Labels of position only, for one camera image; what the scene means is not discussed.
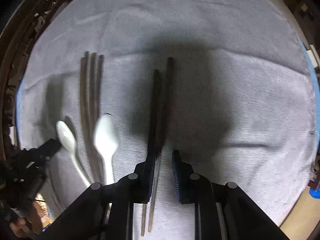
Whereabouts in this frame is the grey table cloth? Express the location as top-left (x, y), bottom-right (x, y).
top-left (18, 0), bottom-right (319, 239)

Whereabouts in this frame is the dark carved wooden table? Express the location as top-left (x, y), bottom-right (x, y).
top-left (1, 0), bottom-right (72, 162)

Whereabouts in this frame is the white plastic spoon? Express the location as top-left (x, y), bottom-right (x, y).
top-left (93, 114), bottom-right (119, 185)
top-left (56, 120), bottom-right (91, 187)

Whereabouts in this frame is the person's left hand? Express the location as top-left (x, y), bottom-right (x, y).
top-left (10, 217), bottom-right (37, 239)

